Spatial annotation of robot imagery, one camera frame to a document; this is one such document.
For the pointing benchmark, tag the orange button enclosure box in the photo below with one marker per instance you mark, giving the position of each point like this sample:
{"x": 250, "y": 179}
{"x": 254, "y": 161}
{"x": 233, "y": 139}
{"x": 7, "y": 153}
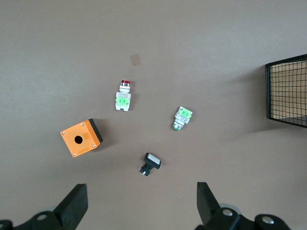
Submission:
{"x": 79, "y": 139}

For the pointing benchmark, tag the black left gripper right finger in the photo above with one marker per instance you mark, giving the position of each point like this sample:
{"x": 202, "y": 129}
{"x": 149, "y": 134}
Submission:
{"x": 208, "y": 206}

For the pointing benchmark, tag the clear tape patch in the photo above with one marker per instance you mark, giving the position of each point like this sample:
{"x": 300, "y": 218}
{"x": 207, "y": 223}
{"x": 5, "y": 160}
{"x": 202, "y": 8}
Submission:
{"x": 135, "y": 60}

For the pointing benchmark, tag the black square white-faced button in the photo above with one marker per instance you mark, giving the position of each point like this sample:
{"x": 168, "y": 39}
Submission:
{"x": 152, "y": 161}

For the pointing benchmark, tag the green push button switch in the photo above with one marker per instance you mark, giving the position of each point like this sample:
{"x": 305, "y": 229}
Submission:
{"x": 182, "y": 117}

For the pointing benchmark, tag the red push button switch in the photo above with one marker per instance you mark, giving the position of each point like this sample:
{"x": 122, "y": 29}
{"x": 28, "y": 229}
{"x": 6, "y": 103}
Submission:
{"x": 123, "y": 98}

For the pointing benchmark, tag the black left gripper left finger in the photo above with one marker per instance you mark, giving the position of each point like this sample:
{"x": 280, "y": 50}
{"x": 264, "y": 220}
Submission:
{"x": 69, "y": 208}

